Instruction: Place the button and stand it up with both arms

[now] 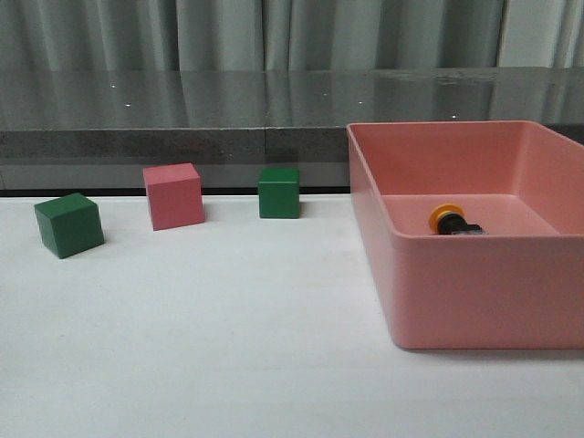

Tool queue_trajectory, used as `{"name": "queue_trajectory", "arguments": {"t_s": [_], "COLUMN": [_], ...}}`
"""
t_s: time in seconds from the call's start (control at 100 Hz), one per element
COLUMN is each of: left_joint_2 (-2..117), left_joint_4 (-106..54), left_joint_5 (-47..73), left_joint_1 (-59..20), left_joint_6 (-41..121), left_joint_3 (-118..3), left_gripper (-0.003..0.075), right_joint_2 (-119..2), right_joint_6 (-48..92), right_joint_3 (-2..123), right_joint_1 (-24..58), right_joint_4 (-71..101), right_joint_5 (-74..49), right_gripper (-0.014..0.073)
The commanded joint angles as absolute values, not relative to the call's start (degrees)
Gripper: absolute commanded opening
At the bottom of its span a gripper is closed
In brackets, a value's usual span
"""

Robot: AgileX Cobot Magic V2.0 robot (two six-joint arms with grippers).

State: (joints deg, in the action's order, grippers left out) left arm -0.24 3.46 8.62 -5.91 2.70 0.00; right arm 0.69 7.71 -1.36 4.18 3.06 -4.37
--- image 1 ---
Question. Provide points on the yellow push button switch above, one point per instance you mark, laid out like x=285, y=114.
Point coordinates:
x=449, y=219

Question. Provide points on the right green cube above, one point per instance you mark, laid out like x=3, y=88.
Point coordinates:
x=278, y=191

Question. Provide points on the green cube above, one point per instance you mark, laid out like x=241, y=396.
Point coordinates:
x=69, y=225
x=278, y=191

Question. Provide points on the pink cube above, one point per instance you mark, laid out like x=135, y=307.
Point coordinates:
x=174, y=195

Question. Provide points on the left green cube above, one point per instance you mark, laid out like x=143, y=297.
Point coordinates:
x=69, y=225

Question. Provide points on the pink plastic bin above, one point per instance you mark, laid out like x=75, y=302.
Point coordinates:
x=517, y=286

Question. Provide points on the dark glossy back table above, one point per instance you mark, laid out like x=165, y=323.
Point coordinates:
x=95, y=131

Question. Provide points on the grey curtain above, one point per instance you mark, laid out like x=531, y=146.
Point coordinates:
x=289, y=35

